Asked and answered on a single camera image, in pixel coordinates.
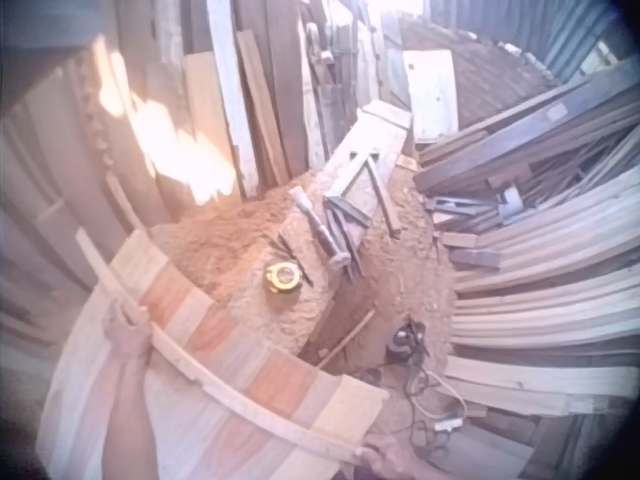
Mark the person's left hand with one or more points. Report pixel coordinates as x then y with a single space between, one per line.
127 335

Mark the person's right hand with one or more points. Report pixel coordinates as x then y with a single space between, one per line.
392 462

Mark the person's left fingers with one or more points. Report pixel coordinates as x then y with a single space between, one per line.
116 312

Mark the person's right fingers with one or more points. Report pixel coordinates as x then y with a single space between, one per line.
370 452

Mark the long thin wooden strip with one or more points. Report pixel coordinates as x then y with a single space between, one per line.
175 345

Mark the white power strip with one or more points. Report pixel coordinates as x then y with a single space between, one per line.
448 425

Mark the striped glued wooden panel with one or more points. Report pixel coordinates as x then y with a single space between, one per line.
280 382

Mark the black electric power tool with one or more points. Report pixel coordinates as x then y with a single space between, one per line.
405 340

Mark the short wooden stick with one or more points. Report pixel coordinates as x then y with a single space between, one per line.
347 334

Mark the heap of sawdust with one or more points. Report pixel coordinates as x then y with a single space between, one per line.
215 235

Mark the yellow tape measure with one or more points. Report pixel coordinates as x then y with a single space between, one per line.
283 276

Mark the dark pencil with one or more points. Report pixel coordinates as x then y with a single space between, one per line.
300 267

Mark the dark metal chisel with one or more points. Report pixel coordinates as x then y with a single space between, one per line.
347 240

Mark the wooden mallet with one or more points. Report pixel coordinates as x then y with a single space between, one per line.
320 226

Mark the pile of wooden planks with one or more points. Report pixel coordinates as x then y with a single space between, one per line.
550 280

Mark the metal try square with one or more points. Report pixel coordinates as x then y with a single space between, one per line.
385 200

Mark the row of leaning boards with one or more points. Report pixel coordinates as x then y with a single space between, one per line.
260 100

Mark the sawdust-covered wooden workbench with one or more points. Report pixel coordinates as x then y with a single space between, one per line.
362 145

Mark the white board panel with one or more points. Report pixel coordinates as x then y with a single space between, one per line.
432 95

